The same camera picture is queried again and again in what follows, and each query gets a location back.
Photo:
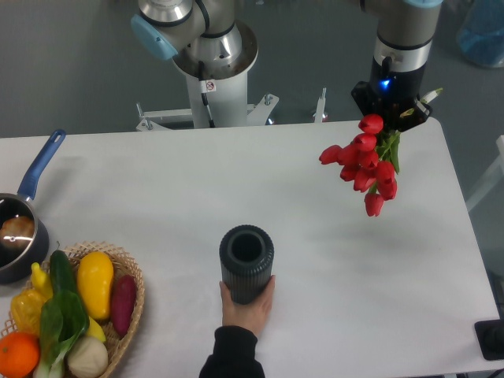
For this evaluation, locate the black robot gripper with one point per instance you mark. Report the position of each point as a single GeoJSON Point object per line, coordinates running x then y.
{"type": "Point", "coordinates": [394, 96]}

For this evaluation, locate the red tulip bouquet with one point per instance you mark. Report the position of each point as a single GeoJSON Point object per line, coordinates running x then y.
{"type": "Point", "coordinates": [370, 160]}

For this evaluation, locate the black ribbed vase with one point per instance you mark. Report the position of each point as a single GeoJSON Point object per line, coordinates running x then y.
{"type": "Point", "coordinates": [246, 257]}

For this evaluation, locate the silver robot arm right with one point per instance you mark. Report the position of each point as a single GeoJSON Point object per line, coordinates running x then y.
{"type": "Point", "coordinates": [403, 41]}

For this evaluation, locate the black sleeved forearm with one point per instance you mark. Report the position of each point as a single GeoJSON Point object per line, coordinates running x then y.
{"type": "Point", "coordinates": [233, 354]}

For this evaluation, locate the person's hand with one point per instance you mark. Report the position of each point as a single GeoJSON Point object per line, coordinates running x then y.
{"type": "Point", "coordinates": [252, 316]}

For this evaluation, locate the blue plastic container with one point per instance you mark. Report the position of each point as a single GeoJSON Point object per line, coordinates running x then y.
{"type": "Point", "coordinates": [480, 37]}

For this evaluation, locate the black device at edge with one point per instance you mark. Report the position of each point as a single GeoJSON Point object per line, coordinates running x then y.
{"type": "Point", "coordinates": [490, 339]}

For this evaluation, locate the purple sweet potato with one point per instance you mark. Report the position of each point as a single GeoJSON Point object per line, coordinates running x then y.
{"type": "Point", "coordinates": [122, 304]}

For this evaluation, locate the yellow squash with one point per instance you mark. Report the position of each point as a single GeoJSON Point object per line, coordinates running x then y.
{"type": "Point", "coordinates": [94, 282]}

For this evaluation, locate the green cucumber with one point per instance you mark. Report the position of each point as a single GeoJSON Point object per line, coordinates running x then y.
{"type": "Point", "coordinates": [61, 273]}

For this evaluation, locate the small yellow pepper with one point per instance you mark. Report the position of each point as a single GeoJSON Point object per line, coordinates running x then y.
{"type": "Point", "coordinates": [40, 280]}

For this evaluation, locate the brown meat patty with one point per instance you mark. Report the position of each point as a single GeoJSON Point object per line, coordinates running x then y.
{"type": "Point", "coordinates": [17, 232]}

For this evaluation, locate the green bok choy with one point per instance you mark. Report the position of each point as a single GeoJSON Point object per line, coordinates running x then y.
{"type": "Point", "coordinates": [63, 321]}

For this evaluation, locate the white onion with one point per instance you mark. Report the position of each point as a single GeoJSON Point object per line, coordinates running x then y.
{"type": "Point", "coordinates": [88, 358]}

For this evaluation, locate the yellow bell pepper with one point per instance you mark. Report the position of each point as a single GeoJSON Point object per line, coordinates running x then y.
{"type": "Point", "coordinates": [26, 309]}

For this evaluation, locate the orange fruit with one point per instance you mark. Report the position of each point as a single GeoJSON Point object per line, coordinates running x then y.
{"type": "Point", "coordinates": [20, 354]}

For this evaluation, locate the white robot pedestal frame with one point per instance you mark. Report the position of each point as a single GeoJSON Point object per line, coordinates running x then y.
{"type": "Point", "coordinates": [213, 104]}

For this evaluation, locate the blue handled saucepan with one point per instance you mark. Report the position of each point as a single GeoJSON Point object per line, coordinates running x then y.
{"type": "Point", "coordinates": [16, 264]}

